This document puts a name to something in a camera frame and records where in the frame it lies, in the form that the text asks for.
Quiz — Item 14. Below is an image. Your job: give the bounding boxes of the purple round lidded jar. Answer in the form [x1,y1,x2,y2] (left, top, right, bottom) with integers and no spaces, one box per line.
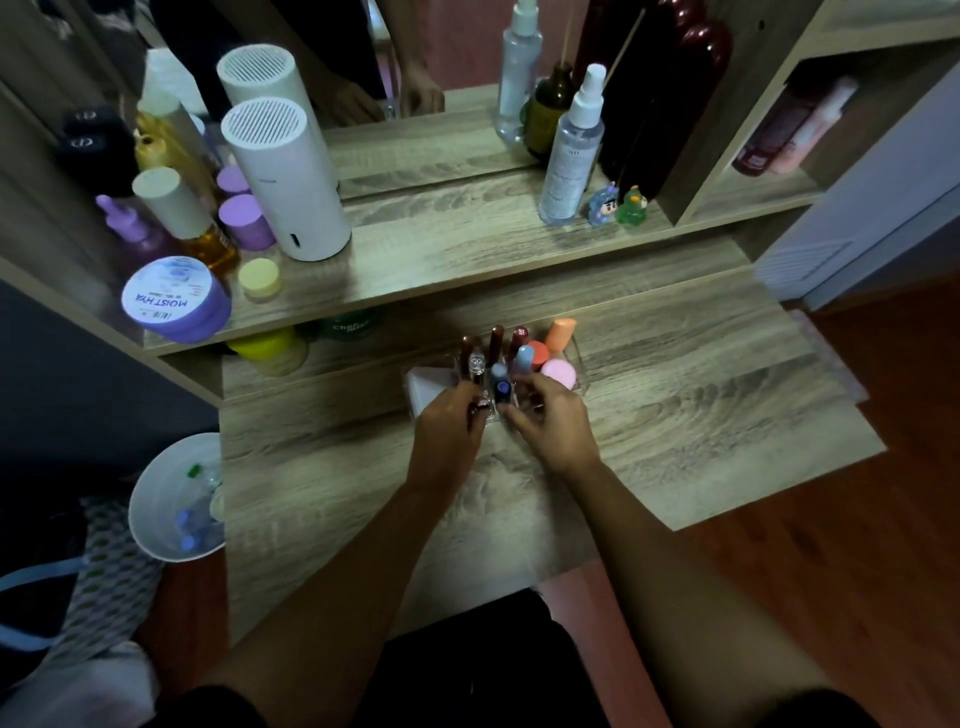
[121,255,233,345]

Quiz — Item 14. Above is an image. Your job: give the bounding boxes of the white flat box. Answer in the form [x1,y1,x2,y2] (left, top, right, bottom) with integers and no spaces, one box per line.
[404,365,460,420]

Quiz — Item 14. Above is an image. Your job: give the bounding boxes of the person's right hand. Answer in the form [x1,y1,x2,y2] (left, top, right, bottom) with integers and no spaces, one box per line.
[500,372,603,483]

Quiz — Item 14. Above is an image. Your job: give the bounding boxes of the dark red tube bottle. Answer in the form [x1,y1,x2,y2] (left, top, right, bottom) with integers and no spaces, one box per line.
[732,78,822,178]

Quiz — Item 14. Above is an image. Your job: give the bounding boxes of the white cylindrical humidifier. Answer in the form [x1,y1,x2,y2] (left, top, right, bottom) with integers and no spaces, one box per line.
[220,96,353,263]

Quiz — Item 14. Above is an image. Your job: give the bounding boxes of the brown reed diffuser bottle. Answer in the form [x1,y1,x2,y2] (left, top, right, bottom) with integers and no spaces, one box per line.
[522,62,577,162]

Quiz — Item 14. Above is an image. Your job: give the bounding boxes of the purple dropper bottle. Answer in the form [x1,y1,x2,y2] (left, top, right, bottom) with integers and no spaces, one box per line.
[95,194,178,265]

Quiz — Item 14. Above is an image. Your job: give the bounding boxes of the yellow bottle with white cap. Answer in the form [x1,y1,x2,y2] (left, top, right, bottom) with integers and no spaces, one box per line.
[134,90,220,198]

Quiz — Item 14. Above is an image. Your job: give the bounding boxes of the white waste bin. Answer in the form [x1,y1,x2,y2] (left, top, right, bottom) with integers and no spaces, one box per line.
[127,432,227,564]

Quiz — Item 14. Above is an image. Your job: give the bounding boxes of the clear spray bottle white nozzle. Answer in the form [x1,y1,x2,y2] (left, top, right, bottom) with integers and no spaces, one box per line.
[537,63,607,227]

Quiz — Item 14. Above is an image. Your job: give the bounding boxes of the white cabinet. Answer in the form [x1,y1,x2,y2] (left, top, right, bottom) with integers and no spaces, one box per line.
[753,63,960,312]

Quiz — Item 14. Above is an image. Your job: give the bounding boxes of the amber bottle with white cap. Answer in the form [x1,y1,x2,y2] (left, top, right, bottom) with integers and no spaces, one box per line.
[132,166,241,277]

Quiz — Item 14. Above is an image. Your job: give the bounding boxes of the wooden shelf unit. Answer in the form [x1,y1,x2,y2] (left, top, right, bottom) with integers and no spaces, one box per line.
[0,0,960,399]

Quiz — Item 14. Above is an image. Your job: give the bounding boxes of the clear acrylic cosmetics organizer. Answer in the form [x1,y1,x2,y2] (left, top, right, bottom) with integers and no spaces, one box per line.
[453,333,591,421]

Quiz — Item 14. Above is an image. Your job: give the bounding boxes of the patterned fabric bag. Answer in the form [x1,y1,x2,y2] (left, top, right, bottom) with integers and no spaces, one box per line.
[0,495,166,676]

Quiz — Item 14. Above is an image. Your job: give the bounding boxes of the purple capped jar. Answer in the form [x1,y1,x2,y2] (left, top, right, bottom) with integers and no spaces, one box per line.
[218,193,276,252]

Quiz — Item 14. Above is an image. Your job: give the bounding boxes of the person's left hand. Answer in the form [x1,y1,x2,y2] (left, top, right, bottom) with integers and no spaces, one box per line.
[405,381,491,498]

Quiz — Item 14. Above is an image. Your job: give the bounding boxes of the tall dark red bottle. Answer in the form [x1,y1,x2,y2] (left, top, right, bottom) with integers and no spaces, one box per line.
[573,0,735,202]

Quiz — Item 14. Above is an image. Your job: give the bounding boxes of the pink bottle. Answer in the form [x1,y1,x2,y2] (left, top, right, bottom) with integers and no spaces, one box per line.
[770,75,859,176]

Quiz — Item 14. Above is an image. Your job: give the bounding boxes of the blue cartoon figurine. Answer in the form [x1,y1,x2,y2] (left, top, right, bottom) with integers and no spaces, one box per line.
[586,182,620,228]

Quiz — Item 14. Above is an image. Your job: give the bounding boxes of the green lidded jar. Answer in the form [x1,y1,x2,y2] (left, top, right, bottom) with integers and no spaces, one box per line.
[321,309,382,342]

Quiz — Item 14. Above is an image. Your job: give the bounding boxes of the green cartoon figurine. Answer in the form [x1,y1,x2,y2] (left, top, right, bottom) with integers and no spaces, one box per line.
[615,185,649,228]

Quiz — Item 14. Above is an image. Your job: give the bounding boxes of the wall mirror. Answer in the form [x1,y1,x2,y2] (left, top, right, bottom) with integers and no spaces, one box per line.
[45,0,601,202]

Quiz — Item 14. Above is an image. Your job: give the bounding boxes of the black compact case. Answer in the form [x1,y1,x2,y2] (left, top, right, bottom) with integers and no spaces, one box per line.
[56,106,139,198]

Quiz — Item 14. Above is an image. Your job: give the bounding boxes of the person's right forearm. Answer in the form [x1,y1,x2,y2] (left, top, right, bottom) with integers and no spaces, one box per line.
[564,459,834,728]

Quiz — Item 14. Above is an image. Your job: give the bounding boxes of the small yellow lidded jar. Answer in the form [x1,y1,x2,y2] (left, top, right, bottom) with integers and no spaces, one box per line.
[237,258,284,303]

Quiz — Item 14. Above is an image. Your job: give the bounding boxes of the person's left forearm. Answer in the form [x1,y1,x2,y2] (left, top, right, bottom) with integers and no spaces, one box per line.
[198,480,470,728]

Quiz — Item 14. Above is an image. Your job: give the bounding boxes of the person's black shorts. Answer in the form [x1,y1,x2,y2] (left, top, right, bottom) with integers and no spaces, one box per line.
[146,588,882,728]

